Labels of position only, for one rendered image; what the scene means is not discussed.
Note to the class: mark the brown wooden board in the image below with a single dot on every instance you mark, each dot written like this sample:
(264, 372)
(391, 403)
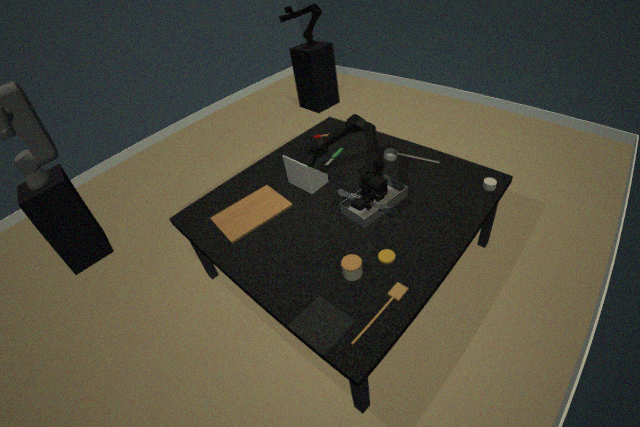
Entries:
(250, 213)

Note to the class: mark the yellow flat disc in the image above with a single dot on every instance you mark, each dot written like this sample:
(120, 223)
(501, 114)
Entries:
(386, 256)

